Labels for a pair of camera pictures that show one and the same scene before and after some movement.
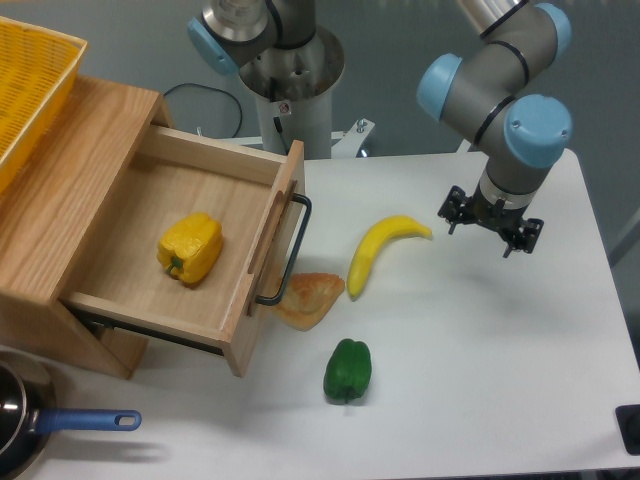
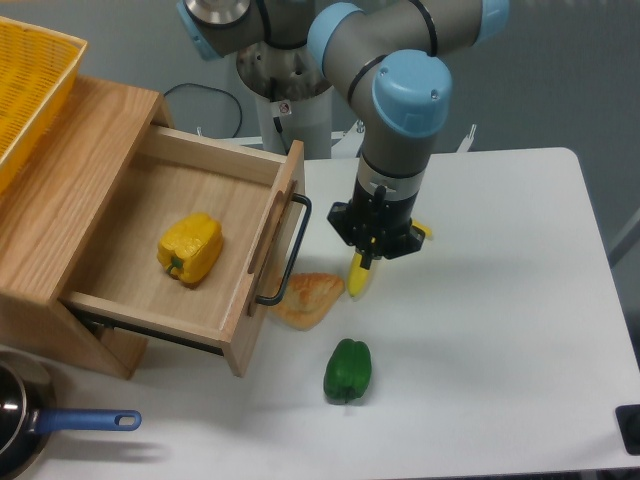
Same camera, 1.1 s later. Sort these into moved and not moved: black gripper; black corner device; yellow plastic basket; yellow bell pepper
Moved: black gripper
Not moved: yellow bell pepper; yellow plastic basket; black corner device
